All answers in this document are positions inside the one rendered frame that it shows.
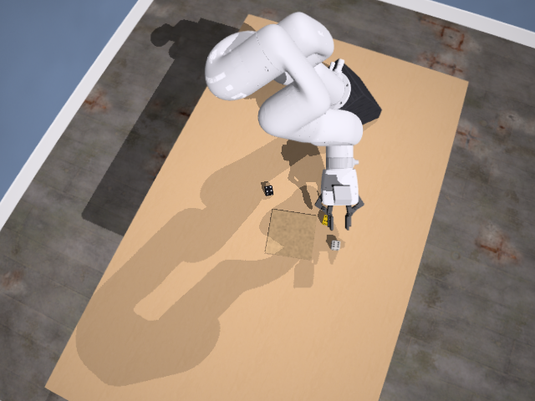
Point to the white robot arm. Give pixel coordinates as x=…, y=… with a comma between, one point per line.
x=310, y=91

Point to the tan flat mat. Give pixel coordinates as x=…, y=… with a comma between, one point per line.
x=291, y=234

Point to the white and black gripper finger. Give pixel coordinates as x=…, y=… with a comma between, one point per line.
x=351, y=211
x=327, y=211

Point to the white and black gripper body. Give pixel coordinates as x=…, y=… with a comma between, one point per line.
x=338, y=177

